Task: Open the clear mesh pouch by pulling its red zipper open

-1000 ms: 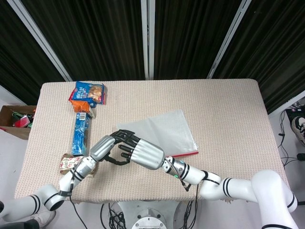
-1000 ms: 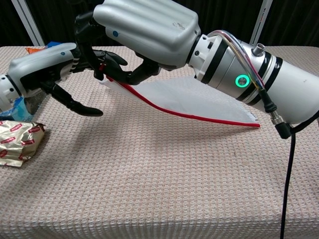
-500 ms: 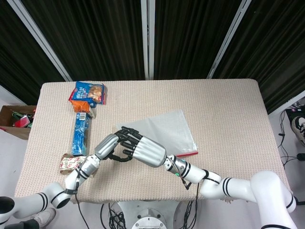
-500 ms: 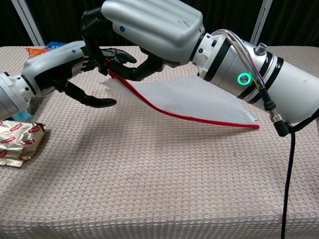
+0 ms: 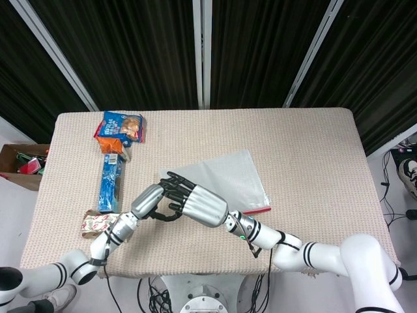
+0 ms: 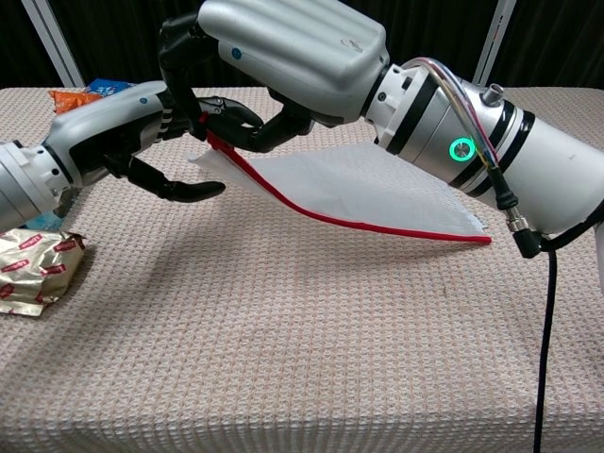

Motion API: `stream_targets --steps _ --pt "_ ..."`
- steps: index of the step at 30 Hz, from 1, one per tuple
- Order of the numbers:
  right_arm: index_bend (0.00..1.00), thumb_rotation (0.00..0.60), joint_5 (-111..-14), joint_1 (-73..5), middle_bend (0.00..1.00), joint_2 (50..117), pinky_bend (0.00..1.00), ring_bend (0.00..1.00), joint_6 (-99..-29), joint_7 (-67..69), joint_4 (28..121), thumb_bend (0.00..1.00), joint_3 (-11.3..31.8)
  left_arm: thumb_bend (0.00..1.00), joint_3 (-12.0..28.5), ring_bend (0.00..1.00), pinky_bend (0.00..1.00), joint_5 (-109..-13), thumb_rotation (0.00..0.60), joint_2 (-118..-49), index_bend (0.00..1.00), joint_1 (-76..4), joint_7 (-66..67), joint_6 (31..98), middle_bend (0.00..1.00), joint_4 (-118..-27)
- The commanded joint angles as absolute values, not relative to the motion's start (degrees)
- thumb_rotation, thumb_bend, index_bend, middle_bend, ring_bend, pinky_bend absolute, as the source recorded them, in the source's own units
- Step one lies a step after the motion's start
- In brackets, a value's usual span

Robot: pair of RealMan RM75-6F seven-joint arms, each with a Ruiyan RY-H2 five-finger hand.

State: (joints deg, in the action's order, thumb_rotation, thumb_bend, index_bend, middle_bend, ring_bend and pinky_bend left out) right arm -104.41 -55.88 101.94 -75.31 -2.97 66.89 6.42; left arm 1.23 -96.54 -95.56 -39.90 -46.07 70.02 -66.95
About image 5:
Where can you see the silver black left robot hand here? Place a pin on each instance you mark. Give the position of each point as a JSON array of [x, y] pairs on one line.
[[146, 200]]

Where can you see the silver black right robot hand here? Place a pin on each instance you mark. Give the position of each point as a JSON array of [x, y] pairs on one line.
[[205, 205]]

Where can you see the clear zip plastic bag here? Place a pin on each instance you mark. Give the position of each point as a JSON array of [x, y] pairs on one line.
[[228, 182]]

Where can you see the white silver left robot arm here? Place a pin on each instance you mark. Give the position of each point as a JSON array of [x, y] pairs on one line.
[[76, 264]]

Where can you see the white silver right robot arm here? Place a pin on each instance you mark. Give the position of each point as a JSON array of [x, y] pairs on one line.
[[325, 254]]

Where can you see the grey round robot base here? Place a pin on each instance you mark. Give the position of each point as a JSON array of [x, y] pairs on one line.
[[202, 300]]

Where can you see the blue cookie snack bag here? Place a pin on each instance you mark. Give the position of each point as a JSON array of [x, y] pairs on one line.
[[114, 124]]

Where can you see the long blue cookie box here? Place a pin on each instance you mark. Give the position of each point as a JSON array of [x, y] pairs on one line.
[[110, 182]]

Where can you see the gold foil snack pack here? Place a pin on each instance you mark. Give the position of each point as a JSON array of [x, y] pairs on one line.
[[94, 225]]

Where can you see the orange snack packet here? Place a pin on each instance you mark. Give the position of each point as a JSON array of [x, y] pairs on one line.
[[110, 145]]

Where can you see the beige waffle table cloth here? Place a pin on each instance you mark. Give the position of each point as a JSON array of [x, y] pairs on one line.
[[293, 146]]

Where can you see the red packet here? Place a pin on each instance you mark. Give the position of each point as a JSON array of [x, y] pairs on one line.
[[30, 168]]

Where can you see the brown cardboard box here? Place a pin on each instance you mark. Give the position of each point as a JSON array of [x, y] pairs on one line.
[[23, 181]]

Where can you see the white shoe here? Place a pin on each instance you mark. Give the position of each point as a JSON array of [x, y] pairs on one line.
[[62, 295]]

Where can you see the black pleated curtain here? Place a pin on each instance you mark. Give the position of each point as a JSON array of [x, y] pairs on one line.
[[130, 49]]

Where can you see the black trouser leg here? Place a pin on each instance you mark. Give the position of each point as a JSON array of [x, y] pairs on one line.
[[32, 307]]

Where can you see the black white sneaker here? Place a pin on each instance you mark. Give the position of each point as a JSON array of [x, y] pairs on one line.
[[408, 176]]

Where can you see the grey aluminium frame post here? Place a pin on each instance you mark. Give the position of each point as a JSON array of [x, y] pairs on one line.
[[312, 55], [202, 52], [58, 55]]

